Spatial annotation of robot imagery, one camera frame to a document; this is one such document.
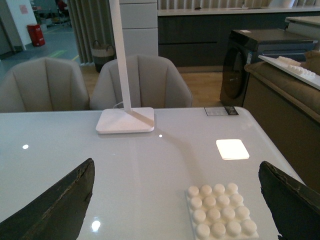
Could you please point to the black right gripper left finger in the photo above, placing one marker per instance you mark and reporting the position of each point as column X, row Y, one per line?
column 56, row 214

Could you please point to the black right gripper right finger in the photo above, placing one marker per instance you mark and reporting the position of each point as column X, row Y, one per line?
column 295, row 208

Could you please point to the white studded base plate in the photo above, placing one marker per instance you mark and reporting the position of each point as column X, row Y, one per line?
column 218, row 213

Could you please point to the beige sofa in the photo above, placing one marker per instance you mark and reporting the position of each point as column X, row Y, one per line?
column 288, row 110

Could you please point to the black label sticker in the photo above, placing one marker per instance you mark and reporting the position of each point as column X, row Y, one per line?
column 221, row 111

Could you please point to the white desk lamp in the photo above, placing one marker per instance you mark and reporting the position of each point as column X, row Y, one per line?
column 128, row 119

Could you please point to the beige chair left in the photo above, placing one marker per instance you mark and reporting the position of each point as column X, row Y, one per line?
column 44, row 85

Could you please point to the beige chair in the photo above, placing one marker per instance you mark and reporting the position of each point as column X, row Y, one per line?
column 44, row 85
column 154, row 81

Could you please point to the white tray with studs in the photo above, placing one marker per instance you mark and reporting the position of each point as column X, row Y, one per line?
column 294, row 69

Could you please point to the beige chair right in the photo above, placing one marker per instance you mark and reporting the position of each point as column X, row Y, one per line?
column 154, row 81

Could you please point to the red bin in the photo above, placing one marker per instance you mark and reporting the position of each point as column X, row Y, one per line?
column 36, row 35

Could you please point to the dark kitchen counter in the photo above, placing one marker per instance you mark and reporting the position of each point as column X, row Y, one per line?
column 201, row 40

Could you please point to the white drawer cabinet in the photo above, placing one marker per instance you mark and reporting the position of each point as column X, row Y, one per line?
column 140, row 27

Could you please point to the woven basket with handles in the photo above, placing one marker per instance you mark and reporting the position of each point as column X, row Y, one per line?
column 102, row 53

